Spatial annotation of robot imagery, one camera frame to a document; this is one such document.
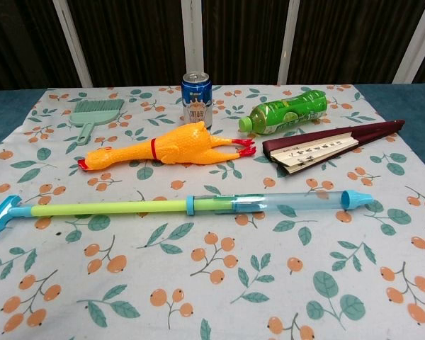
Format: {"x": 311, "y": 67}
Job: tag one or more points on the floral fruit print tablecloth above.
{"x": 212, "y": 283}

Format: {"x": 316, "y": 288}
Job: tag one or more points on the green hand brush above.
{"x": 95, "y": 115}

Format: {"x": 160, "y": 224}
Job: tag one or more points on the green plastic drink bottle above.
{"x": 290, "y": 111}

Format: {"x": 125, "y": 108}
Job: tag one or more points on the maroon folding paper fan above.
{"x": 304, "y": 152}

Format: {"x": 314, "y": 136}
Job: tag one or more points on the white frame post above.
{"x": 72, "y": 42}
{"x": 192, "y": 35}
{"x": 411, "y": 42}
{"x": 288, "y": 42}

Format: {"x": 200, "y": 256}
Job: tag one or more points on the yellow rubber chicken toy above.
{"x": 184, "y": 145}

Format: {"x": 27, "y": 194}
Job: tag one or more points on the blue drink can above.
{"x": 197, "y": 102}

